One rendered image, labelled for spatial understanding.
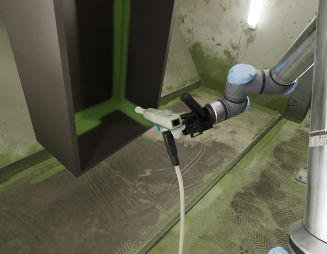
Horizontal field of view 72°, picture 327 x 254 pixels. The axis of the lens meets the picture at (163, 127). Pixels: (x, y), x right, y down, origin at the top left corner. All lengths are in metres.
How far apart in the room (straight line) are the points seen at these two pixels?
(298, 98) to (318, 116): 2.30
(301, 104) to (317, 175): 2.32
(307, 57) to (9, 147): 1.84
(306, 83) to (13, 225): 2.63
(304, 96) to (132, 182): 1.89
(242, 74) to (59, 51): 0.60
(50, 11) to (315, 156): 0.72
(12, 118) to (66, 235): 0.96
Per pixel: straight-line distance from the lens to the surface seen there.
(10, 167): 1.97
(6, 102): 2.02
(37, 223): 1.64
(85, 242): 1.46
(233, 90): 0.87
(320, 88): 0.39
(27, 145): 1.98
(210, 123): 0.90
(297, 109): 2.74
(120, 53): 1.49
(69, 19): 1.22
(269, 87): 0.90
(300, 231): 0.45
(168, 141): 0.83
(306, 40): 0.74
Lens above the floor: 1.24
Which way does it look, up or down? 32 degrees down
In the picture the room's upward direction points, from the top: straight up
